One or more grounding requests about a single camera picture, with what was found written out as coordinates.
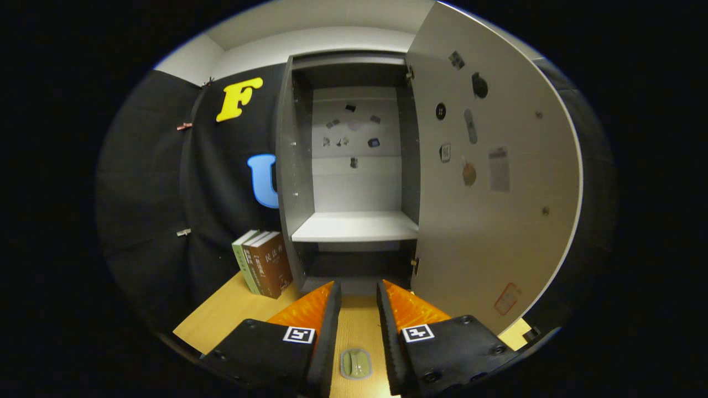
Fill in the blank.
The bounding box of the thick brown book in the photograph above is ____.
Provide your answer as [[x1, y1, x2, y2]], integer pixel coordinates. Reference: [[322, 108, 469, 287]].
[[249, 232, 294, 299]]

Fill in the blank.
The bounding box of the black backdrop cloth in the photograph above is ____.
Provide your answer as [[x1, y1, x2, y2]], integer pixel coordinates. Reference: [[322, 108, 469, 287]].
[[94, 55, 617, 338]]

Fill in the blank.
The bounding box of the grey cabinet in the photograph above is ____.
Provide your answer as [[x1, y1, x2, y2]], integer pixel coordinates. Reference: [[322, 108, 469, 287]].
[[275, 51, 421, 294]]

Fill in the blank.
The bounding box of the white cabinet shelf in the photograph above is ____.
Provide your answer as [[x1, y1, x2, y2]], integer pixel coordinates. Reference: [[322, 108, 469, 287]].
[[291, 211, 419, 243]]

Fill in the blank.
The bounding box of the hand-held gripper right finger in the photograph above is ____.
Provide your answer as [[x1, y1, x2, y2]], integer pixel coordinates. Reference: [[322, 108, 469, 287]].
[[377, 279, 520, 397]]

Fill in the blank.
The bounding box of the beige cabinet door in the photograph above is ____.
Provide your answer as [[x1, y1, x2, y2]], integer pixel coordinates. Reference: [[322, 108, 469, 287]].
[[405, 0, 584, 337]]

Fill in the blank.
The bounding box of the thin brown book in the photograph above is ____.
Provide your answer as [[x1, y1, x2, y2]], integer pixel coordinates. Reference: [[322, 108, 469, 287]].
[[242, 231, 273, 296]]

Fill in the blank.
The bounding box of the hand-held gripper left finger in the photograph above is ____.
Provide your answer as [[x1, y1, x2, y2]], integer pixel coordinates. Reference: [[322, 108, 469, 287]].
[[202, 281, 342, 398]]

